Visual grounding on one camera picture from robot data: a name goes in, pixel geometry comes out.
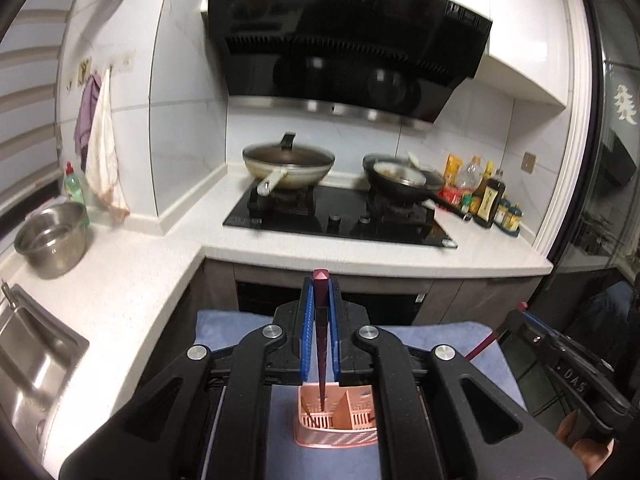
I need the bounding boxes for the white window blind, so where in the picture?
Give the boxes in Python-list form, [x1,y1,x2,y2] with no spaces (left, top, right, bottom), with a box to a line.
[1,0,74,209]

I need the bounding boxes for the small green spice jar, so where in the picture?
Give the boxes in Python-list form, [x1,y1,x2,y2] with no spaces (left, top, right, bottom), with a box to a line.
[460,195,472,214]

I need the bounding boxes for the beige wok with lid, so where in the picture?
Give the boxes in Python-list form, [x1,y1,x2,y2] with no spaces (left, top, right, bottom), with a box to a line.
[242,132,335,196]

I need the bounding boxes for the pink plastic utensil holder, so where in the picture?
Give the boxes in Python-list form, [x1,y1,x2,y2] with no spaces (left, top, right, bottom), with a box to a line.
[294,382,378,450]

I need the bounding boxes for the yellow snack bag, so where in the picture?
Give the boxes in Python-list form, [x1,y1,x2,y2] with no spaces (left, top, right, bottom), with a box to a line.
[442,153,462,186]

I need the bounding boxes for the steel bowl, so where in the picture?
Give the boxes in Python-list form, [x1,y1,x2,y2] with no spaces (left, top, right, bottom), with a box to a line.
[14,202,88,280]

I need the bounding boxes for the right hand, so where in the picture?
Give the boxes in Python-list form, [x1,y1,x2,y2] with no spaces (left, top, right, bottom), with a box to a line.
[555,410,615,478]

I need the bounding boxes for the black gas stove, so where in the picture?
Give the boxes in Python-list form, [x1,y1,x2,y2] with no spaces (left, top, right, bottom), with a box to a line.
[224,185,458,249]

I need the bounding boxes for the white hanging towel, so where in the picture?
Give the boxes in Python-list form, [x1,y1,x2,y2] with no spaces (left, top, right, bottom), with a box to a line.
[85,66,130,223]

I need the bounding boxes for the red instant noodle cup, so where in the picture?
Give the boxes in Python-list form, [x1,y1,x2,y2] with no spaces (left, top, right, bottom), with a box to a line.
[438,185,465,207]

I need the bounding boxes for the wall power socket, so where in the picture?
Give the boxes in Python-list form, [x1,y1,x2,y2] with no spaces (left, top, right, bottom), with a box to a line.
[521,152,537,174]

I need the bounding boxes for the yellow cap sauce bottle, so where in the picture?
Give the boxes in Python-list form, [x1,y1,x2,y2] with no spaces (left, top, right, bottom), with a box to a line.
[469,162,495,216]

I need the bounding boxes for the maroon chopstick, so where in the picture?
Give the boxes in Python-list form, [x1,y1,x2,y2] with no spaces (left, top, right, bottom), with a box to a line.
[465,301,528,361]

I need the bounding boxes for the black range hood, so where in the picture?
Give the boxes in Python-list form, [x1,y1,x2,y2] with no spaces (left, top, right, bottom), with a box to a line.
[208,0,492,124]

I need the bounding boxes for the purple hanging cloth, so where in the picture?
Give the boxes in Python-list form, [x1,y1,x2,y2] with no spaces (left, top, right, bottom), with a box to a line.
[74,74,101,172]

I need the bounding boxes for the dark red chopstick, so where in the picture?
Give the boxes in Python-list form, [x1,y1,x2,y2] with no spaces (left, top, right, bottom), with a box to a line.
[312,269,331,412]

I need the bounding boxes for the stainless steel sink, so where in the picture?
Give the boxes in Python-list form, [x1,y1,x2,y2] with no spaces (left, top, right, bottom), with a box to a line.
[1,284,89,460]

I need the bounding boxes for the green dish soap bottle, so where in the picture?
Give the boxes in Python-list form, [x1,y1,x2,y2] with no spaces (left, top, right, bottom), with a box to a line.
[63,162,86,206]

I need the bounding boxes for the clear plastic oil bottle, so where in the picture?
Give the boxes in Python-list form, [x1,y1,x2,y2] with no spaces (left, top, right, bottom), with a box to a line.
[454,156,483,194]

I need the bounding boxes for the white upper cabinet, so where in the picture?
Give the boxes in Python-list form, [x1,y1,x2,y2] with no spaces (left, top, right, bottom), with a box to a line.
[478,0,570,107]

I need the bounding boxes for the blue grey cloth mat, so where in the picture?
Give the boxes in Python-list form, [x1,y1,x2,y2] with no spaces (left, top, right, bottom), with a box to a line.
[194,310,525,480]

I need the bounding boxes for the dark soy sauce bottle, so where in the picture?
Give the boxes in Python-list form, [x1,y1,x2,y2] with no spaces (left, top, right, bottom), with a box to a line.
[474,169,506,229]

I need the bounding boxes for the black wok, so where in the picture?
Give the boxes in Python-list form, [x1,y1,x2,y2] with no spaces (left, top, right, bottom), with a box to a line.
[362,154,472,221]

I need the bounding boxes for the white spatula in wok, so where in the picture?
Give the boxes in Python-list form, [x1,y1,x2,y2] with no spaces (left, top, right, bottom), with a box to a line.
[407,151,427,171]

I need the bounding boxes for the green condiment jar set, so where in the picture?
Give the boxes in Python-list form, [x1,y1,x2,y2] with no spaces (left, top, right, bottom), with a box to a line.
[494,197,523,237]

